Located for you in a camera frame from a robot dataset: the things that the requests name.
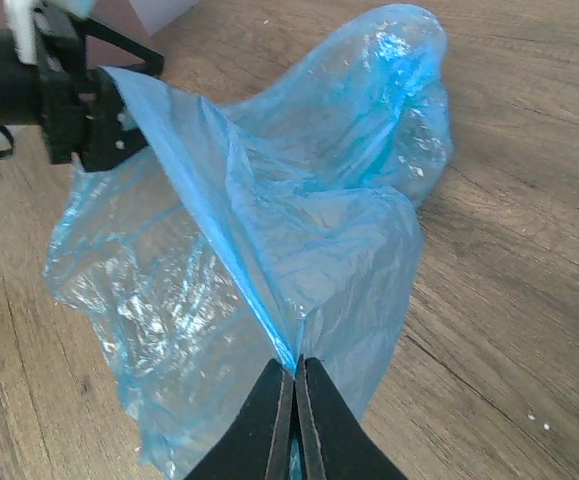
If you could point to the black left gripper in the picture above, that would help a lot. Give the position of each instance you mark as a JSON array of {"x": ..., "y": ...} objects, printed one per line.
[{"x": 82, "y": 113}]

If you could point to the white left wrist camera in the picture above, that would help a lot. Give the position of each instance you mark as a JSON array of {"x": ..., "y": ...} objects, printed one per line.
[{"x": 19, "y": 16}]

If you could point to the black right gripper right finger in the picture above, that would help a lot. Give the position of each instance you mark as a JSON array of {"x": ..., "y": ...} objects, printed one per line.
[{"x": 332, "y": 443}]

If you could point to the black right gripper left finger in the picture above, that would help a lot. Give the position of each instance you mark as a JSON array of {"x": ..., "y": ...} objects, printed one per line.
[{"x": 257, "y": 445}]

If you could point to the blue translucent trash bag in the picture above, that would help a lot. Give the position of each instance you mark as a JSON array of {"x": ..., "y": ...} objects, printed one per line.
[{"x": 280, "y": 226}]

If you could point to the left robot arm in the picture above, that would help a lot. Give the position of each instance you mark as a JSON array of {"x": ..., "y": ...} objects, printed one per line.
[{"x": 20, "y": 96}]

